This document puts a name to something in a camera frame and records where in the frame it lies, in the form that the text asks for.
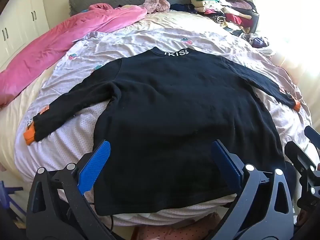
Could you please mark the pink dotted cloth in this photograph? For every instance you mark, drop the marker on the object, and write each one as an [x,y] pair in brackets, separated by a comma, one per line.
[175,227]

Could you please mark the white wardrobe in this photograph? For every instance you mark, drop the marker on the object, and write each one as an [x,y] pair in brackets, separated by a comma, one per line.
[17,17]

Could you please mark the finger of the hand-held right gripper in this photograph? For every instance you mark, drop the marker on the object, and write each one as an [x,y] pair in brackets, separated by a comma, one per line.
[298,155]
[312,135]

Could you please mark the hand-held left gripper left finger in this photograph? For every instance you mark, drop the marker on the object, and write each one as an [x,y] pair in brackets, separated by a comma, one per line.
[95,165]

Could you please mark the dark navy clothes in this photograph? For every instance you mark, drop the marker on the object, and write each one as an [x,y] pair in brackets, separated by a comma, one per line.
[183,8]

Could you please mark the blue stool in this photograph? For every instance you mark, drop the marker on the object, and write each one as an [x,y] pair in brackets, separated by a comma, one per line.
[10,200]

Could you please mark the black sweater with orange cuffs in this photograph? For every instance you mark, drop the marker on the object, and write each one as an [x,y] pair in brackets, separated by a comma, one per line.
[175,105]

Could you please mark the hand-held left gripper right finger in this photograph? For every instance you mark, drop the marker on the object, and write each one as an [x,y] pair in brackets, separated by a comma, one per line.
[225,163]

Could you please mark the pink blanket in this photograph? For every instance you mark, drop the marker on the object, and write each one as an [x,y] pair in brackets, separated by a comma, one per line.
[50,45]

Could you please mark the purple clothes heap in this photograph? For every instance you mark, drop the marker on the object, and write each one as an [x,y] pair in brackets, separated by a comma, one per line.
[257,41]

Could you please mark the pile of folded clothes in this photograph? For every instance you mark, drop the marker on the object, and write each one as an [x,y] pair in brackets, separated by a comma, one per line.
[225,10]

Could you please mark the cream curtain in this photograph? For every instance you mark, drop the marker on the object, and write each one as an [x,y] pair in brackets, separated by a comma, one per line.
[287,17]

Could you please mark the lilac printed duvet cover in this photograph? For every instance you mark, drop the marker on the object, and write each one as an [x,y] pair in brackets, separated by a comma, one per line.
[150,38]

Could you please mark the pink fluffy garment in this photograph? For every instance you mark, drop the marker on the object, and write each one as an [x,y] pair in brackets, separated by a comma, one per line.
[157,3]

